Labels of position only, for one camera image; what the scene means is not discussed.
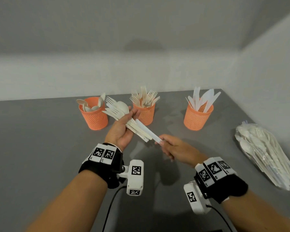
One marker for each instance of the bunch of white spoons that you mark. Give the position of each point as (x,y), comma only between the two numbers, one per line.
(96,106)

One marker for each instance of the bunch of white forks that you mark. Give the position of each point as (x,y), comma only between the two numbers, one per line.
(145,97)

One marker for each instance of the orange mesh cup with forks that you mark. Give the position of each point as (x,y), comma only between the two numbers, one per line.
(146,115)

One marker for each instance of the bunch of white knives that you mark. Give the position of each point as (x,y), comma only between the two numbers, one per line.
(204,99)

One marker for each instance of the black right wristband with markers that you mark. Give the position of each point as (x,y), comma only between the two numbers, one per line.
(222,181)

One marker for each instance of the clear bag of white cutlery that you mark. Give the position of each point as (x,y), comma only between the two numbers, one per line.
(263,152)

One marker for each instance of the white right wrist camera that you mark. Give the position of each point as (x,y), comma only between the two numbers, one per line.
(194,198)

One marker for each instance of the white plastic knife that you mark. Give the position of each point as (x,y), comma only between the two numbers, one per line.
(148,131)

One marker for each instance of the person's left thumb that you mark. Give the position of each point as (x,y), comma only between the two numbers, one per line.
(135,114)

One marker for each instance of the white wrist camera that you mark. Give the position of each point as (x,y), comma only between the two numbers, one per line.
(194,198)
(134,178)

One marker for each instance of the black left wristband with markers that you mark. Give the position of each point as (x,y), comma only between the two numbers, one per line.
(104,161)

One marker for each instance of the person's right thumb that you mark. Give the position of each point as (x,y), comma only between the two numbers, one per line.
(166,138)

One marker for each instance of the orange mesh cup with spoons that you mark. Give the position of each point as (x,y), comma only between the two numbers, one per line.
(94,118)

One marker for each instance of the person's left hand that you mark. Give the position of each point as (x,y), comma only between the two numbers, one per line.
(118,133)

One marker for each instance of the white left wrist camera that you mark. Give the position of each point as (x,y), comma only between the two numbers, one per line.
(134,178)

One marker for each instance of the person's left forearm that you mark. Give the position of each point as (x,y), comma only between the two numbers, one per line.
(71,202)

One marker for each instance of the person's right forearm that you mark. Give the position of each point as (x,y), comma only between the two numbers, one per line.
(258,215)

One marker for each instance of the black wristband with markers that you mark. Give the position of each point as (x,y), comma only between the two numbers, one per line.
(104,161)
(222,181)

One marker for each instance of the orange mesh cup with knives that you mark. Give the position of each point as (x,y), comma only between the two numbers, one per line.
(197,119)

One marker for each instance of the bundle of white plastic cutlery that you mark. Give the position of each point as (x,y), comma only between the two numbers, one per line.
(122,109)

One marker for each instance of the person's right hand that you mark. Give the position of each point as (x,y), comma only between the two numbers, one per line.
(181,150)

